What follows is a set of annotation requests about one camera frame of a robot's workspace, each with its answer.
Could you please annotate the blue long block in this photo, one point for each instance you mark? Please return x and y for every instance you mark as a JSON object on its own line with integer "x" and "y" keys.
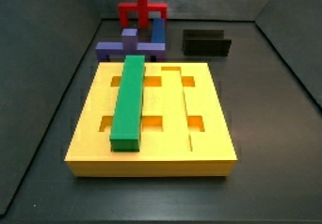
{"x": 158, "y": 31}

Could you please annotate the yellow slotted board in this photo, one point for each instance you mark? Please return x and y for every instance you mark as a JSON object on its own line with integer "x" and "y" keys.
{"x": 185, "y": 139}

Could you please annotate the green long block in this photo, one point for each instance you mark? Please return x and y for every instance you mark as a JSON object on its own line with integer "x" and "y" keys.
{"x": 126, "y": 125}

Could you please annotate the purple cross-shaped block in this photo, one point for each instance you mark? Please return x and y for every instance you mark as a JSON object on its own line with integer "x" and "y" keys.
{"x": 130, "y": 46}

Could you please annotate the black block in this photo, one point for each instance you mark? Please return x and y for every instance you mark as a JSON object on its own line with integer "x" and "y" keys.
{"x": 205, "y": 43}

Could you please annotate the red cross-shaped block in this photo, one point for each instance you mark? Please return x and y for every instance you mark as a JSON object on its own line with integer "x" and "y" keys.
{"x": 143, "y": 8}

